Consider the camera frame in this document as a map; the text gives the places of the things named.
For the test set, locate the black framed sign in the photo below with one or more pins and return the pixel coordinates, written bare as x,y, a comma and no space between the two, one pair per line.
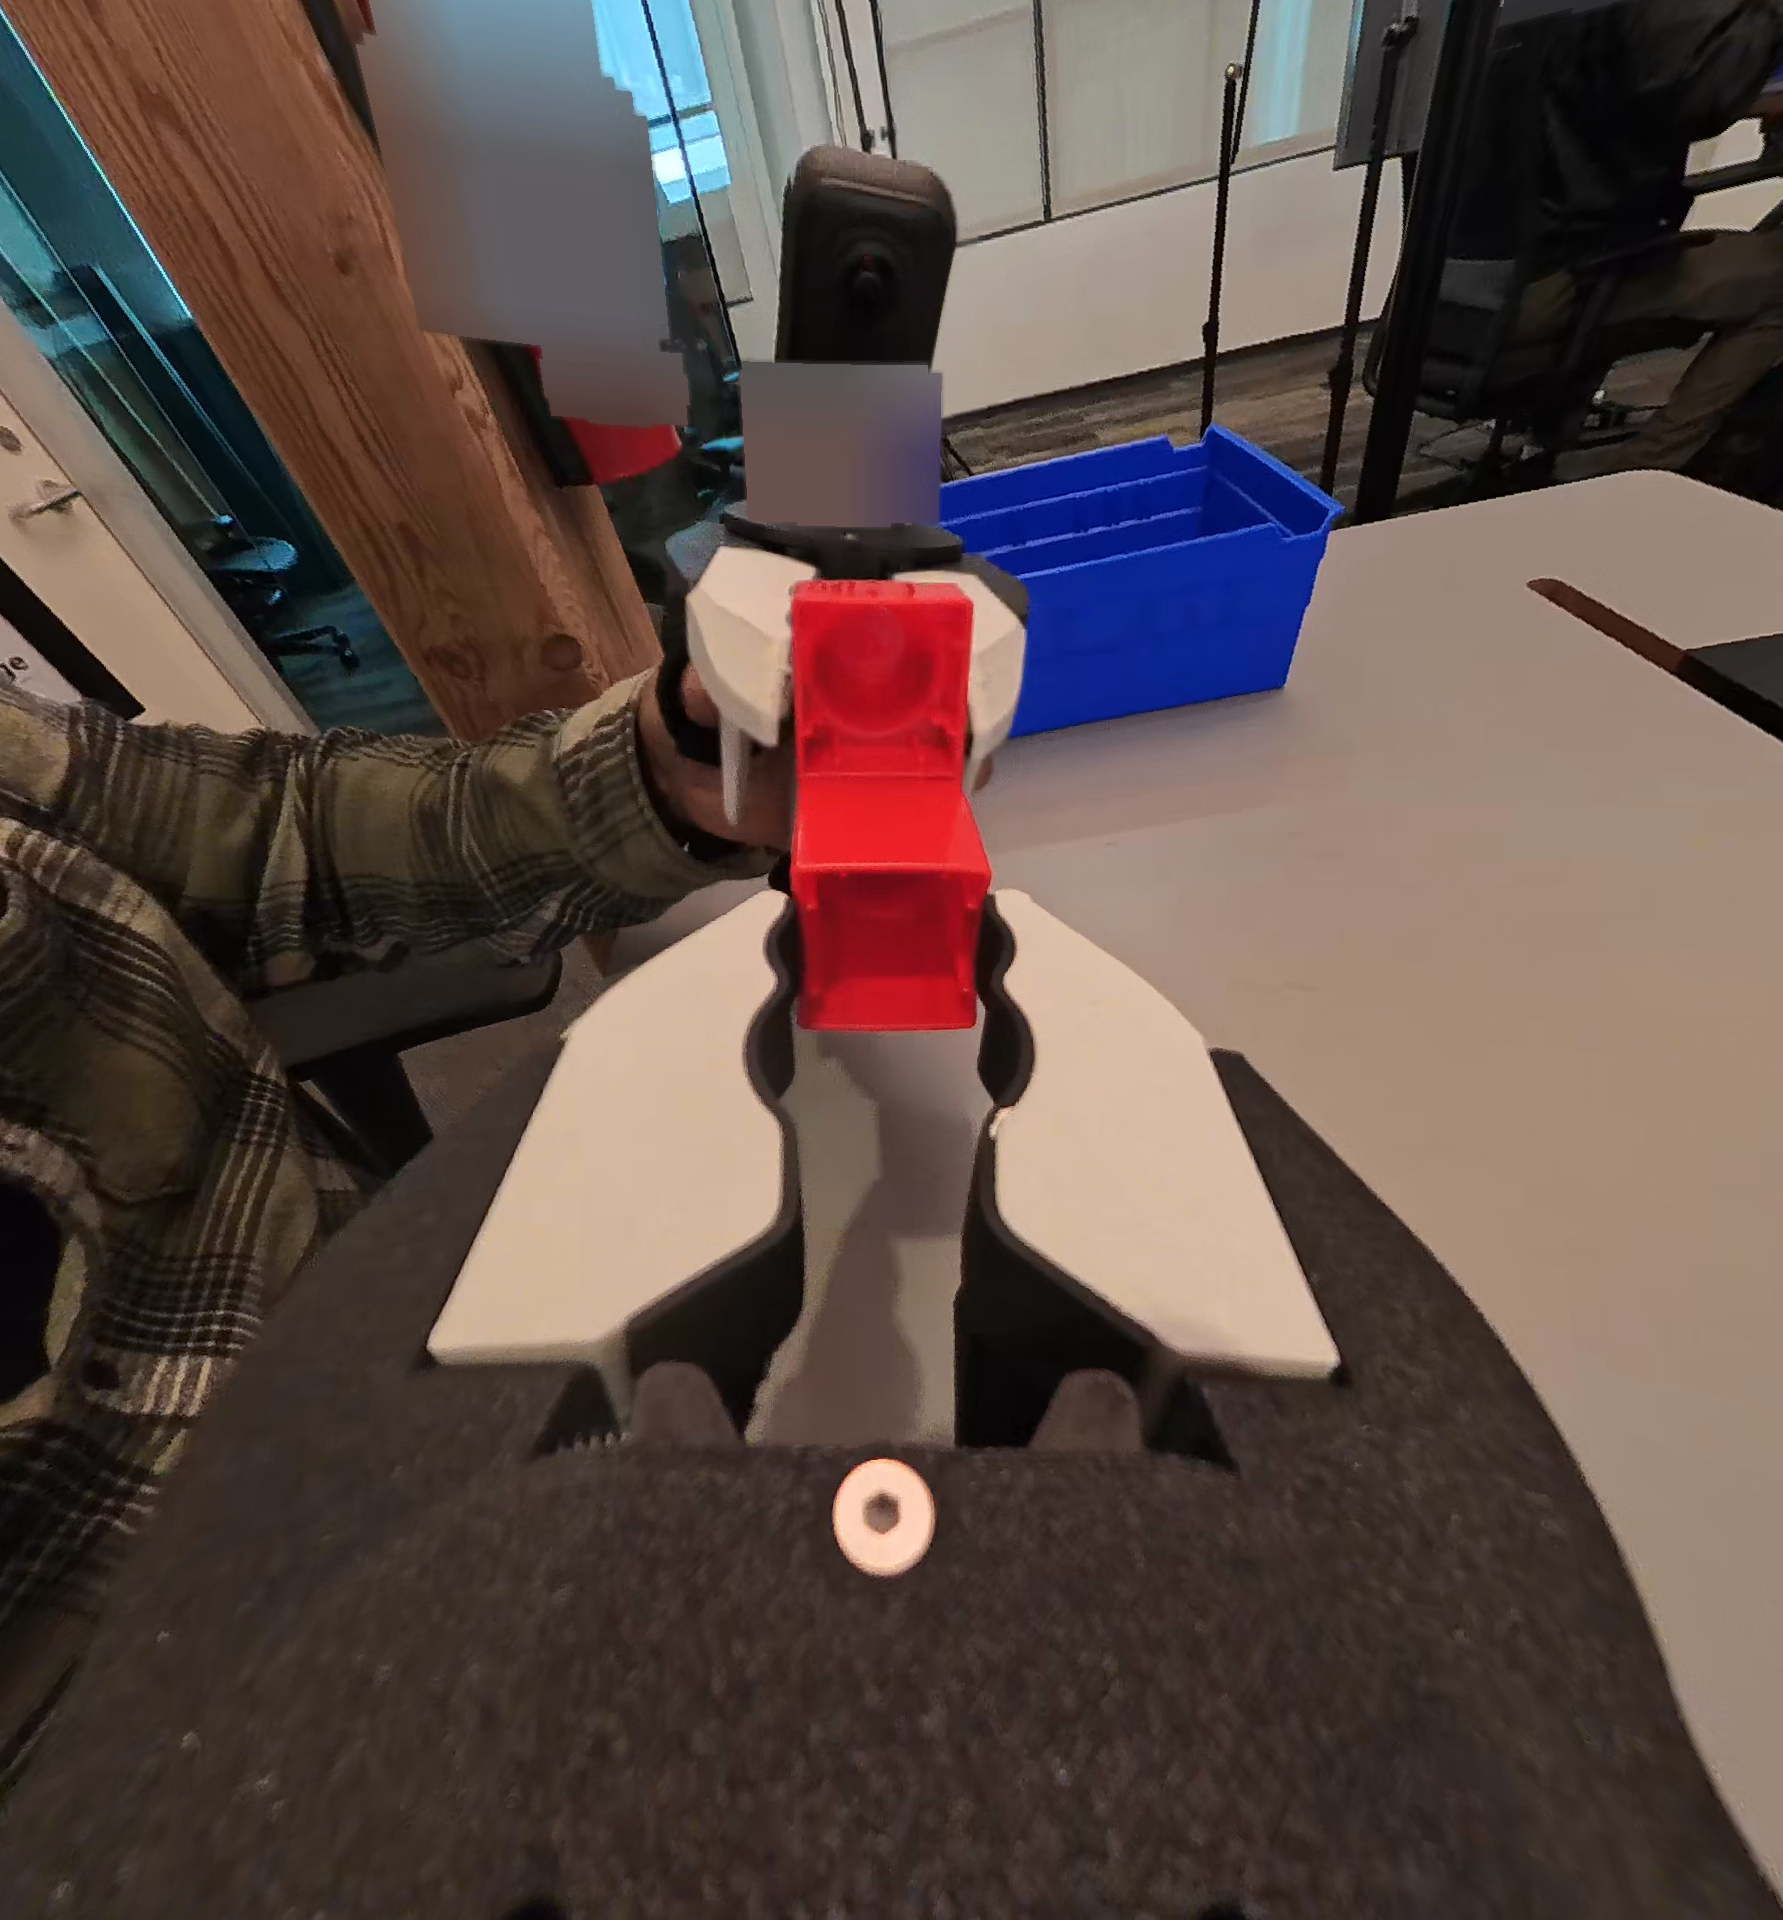
22,614

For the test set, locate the black desk chair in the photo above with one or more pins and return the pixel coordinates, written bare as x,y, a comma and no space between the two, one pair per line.
409,1029

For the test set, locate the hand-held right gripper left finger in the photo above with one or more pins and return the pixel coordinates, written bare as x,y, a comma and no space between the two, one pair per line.
620,1182

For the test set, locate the black light stand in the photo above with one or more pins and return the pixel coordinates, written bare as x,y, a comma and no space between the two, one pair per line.
1218,256
1355,289

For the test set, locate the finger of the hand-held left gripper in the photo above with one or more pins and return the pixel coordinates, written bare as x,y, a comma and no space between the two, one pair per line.
994,645
733,630

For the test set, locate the person's plaid shirt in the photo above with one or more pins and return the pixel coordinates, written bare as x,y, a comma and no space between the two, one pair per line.
82,1202

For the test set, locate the black office chair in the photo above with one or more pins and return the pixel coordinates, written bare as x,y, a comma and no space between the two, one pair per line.
279,589

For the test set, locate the person's left forearm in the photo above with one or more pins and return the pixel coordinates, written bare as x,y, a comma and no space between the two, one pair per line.
377,841

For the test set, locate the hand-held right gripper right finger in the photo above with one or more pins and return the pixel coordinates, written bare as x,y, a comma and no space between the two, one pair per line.
1147,1182

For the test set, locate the blue plastic bin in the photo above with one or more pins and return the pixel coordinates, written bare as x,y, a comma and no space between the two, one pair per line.
1176,600

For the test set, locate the person's left hand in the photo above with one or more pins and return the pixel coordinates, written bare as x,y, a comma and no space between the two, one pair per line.
707,778

